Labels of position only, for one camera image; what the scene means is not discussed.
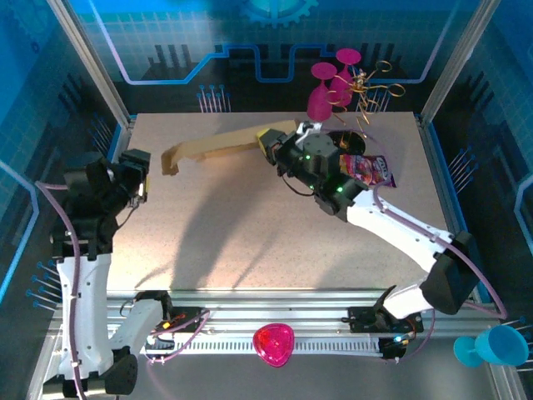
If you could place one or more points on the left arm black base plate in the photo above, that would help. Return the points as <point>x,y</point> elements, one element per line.
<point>187,318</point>

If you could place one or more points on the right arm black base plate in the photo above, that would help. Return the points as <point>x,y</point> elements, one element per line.
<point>362,318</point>

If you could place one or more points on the brown cardboard paper box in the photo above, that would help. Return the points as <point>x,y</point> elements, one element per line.
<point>216,143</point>

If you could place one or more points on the blue plastic goblet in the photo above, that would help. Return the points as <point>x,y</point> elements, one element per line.
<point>499,346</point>

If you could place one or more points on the small black circuit box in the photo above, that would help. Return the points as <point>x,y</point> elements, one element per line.
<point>393,349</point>

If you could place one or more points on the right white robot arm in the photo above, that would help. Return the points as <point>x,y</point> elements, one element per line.
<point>399,225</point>

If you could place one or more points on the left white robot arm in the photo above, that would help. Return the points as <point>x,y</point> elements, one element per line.
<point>83,300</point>

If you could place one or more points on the pink triangular plastic dish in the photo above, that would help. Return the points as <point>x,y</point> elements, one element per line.
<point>272,343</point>

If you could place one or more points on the aluminium frame post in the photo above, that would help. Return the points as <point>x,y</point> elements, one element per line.
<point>89,62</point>
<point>458,62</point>

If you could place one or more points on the pink plastic wine glass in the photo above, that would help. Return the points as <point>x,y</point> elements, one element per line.
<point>341,87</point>
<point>320,104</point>

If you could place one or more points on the aluminium frame rail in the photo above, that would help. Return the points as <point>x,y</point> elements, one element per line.
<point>270,304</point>

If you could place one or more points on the purple candy bag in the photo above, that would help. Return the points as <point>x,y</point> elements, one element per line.
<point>370,168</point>

